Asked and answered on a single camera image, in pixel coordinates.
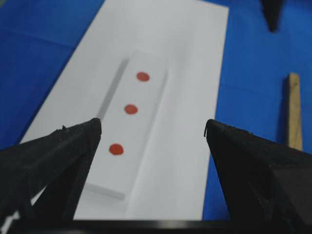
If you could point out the small white raised block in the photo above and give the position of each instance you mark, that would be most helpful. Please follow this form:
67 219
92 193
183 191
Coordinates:
127 116

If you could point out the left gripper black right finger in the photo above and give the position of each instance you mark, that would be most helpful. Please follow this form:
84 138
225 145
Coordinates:
267 186

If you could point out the large white foam board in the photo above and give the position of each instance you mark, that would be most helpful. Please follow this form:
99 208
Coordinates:
190 34

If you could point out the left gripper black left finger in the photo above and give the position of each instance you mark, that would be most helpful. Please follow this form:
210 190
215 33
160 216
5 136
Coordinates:
43 179

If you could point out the wooden mallet hammer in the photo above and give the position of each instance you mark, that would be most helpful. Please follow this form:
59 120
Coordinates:
293 112

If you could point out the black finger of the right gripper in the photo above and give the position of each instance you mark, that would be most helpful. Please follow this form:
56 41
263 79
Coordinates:
271 10

